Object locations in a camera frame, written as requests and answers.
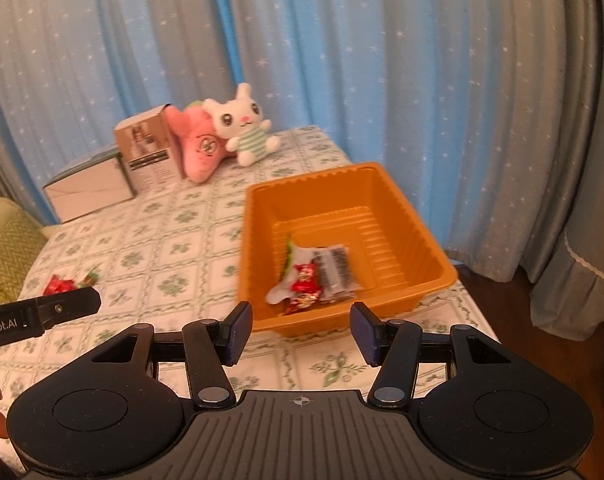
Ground long white cardboard box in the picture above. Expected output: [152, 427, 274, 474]
[42, 145, 136, 223]

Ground clear dark snack packet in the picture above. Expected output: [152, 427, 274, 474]
[311, 245, 359, 304]

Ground white bunny plush toy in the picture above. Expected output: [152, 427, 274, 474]
[202, 82, 281, 167]

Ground small red candy packet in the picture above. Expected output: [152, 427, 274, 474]
[291, 262, 321, 296]

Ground orange plastic tray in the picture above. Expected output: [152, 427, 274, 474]
[238, 162, 457, 337]

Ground blue star curtain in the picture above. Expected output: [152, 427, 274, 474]
[0, 0, 598, 281]

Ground white green snack bag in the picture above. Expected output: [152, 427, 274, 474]
[266, 238, 315, 306]

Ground red square snack packet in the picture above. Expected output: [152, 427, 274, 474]
[42, 274, 78, 296]

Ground light green sofa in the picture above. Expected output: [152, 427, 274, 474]
[0, 195, 63, 376]

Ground tall beige product box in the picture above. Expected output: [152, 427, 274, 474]
[114, 104, 185, 194]

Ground grey lace-trimmed cover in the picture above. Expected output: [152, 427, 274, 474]
[531, 0, 604, 340]

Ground green brown candy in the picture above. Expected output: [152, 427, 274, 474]
[79, 268, 99, 287]

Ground pink plush toy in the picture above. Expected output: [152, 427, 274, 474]
[163, 103, 231, 184]

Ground green floral tablecloth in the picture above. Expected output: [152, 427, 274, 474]
[0, 123, 498, 470]

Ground green zigzag cushion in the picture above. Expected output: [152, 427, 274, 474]
[0, 206, 49, 306]

